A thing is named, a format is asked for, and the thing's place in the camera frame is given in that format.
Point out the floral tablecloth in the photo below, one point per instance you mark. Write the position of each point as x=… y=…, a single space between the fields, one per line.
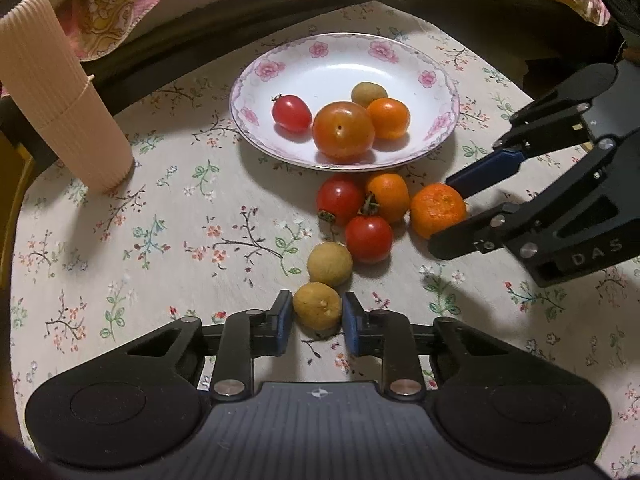
x=200 y=220

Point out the pink ribbed cup stack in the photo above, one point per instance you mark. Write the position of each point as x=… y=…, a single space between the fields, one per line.
x=55 y=100

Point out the bumpy orange mandarin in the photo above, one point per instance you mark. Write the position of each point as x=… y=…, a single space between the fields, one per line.
x=435 y=210

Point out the large red tomato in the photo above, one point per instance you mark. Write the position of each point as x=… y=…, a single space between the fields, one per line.
x=343 y=132

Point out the white plate with pink flowers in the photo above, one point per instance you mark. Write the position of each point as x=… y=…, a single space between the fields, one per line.
x=320 y=70

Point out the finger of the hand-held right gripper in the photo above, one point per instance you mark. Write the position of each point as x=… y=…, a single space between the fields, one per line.
x=465 y=237
x=487 y=170

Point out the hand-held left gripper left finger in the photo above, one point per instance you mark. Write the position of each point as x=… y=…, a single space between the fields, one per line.
x=284 y=320

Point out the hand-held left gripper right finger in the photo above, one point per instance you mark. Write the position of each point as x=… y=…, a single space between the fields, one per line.
x=351 y=322

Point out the small smooth orange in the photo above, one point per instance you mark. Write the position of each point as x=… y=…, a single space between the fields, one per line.
x=390 y=195
x=390 y=119

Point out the small red tomato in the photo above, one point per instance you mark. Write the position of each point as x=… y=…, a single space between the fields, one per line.
x=340 y=199
x=291 y=113
x=369 y=240

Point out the brown longan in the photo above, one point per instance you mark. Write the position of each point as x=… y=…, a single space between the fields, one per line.
x=317 y=306
x=327 y=262
x=369 y=93

